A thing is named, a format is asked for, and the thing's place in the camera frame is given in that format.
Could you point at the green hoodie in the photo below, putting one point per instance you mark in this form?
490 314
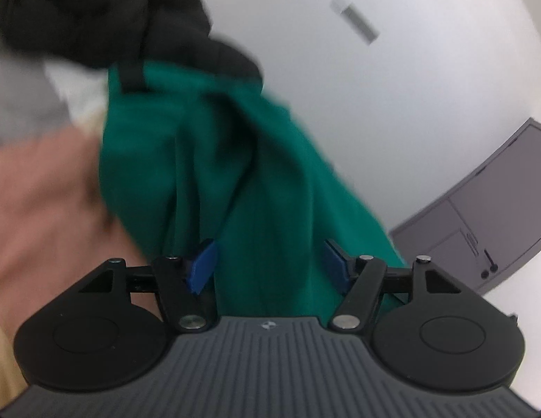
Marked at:
253 191

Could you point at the black jacket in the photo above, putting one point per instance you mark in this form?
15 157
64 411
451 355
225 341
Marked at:
105 13

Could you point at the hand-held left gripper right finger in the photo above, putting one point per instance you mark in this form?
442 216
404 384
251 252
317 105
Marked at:
336 265

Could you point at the grey wardrobe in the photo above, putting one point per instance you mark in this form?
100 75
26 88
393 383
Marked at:
488 209

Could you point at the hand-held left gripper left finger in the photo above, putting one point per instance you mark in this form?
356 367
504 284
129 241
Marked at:
203 265

